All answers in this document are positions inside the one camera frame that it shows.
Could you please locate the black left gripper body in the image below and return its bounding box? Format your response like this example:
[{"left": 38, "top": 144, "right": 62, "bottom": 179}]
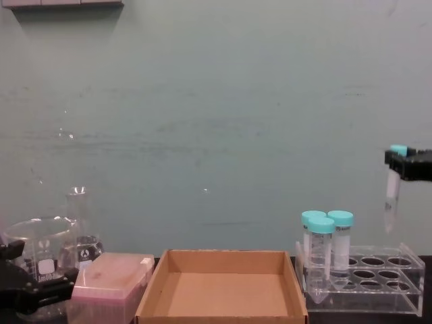
[{"left": 0, "top": 261, "right": 34, "bottom": 317}]

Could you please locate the shallow brown cardboard tray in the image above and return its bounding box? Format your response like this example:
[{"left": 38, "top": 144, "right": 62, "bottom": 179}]
[{"left": 134, "top": 249, "right": 309, "bottom": 324}]

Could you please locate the clear glass conical flask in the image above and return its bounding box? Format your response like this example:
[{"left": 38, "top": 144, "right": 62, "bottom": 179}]
[{"left": 63, "top": 186, "right": 106, "bottom": 271}]

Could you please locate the clear glass beaker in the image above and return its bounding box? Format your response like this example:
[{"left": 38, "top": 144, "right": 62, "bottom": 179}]
[{"left": 1, "top": 217, "right": 81, "bottom": 321}]

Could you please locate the clear acrylic tube rack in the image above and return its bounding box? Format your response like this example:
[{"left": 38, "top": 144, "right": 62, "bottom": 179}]
[{"left": 294, "top": 240, "right": 426, "bottom": 317}]

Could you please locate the grey wall shelf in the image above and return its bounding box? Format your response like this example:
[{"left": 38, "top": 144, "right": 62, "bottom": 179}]
[{"left": 9, "top": 0, "right": 125, "bottom": 8}]

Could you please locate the clear tube with teal cap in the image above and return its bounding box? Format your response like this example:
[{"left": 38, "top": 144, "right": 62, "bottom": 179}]
[
  {"left": 301, "top": 210, "right": 327, "bottom": 271},
  {"left": 383, "top": 144, "right": 408, "bottom": 234},
  {"left": 327, "top": 210, "right": 354, "bottom": 292},
  {"left": 308, "top": 217, "right": 335, "bottom": 306}
]

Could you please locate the pink pipette tip box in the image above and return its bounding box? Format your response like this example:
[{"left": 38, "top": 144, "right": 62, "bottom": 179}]
[{"left": 69, "top": 251, "right": 156, "bottom": 324}]

